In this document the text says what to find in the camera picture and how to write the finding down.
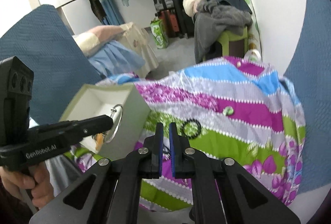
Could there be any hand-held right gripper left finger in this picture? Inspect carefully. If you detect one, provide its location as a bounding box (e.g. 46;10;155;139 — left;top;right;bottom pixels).
30;123;164;224

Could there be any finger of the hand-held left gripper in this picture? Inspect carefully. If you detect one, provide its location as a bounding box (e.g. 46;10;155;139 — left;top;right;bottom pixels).
62;114;114;145

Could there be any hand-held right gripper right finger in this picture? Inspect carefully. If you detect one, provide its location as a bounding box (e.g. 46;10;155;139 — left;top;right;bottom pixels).
169;122;302;224

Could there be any silver bangle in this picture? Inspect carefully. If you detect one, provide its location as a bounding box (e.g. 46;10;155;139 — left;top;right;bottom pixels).
103;104;124;144

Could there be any black beaded bracelet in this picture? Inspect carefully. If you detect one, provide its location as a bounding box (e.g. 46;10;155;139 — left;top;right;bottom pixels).
182;119;202;140

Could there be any white cardboard box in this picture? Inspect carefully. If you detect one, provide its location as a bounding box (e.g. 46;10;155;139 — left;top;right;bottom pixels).
59;83;151;161

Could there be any person's left hand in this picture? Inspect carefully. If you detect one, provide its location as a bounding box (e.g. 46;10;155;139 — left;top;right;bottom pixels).
0;159;55;210

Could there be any person's left leg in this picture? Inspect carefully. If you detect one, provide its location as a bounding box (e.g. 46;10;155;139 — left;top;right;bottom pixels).
45;153;86;197

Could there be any striped floral blanket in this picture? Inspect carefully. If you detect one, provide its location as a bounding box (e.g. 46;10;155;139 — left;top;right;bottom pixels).
70;56;307;211

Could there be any light blue bed sheet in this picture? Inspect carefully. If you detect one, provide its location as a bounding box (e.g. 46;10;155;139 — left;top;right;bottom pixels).
88;41;145;77

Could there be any blue ribbed cushion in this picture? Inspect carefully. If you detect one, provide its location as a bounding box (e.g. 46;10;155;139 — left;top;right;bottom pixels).
0;4;102;131

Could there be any pink checked pillow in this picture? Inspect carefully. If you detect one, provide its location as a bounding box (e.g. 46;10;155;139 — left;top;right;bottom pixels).
72;25;123;56

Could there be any cream printed cloth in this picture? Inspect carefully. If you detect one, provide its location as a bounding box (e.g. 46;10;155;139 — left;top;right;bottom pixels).
121;22;159;77

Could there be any green shopping bag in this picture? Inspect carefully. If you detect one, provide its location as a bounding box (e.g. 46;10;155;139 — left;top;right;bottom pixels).
150;19;169;49

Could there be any green plastic stool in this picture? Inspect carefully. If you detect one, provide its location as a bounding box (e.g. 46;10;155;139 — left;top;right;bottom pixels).
209;26;249;60

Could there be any red suitcase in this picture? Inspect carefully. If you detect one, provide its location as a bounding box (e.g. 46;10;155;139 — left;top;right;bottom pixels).
158;10;179;38

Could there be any black suitcase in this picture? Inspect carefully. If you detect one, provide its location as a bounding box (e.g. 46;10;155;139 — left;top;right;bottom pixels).
172;0;195;40

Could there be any grey fleece garment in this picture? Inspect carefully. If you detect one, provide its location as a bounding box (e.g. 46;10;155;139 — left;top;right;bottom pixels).
194;0;254;64

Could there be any cream fleece garment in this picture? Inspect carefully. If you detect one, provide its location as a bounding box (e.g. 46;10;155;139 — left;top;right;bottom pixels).
183;0;207;16

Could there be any blue quilted cushion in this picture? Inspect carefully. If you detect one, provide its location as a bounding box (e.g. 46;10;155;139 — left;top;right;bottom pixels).
283;0;331;195

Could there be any floral padded board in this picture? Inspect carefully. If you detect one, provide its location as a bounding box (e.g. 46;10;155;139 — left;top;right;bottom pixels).
239;0;261;62

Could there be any white strap handle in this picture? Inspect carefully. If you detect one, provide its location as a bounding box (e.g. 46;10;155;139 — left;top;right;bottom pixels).
244;50;261;62

